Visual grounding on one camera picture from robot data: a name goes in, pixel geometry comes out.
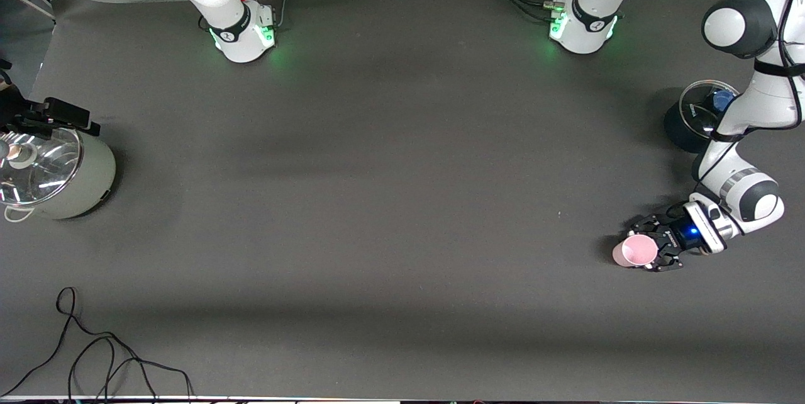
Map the pink plastic cup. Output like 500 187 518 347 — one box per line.
612 234 659 268

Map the glass lid with beige knob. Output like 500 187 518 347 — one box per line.
0 127 84 206

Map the pale green cooking pot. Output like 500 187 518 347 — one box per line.
0 121 117 222

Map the glass lid with blue knob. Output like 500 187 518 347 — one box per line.
680 80 741 140

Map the dark saucepan with blue handle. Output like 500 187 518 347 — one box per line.
663 80 749 154

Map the thin black loose cable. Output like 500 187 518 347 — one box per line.
0 286 196 401

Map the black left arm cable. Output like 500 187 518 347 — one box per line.
692 0 805 191

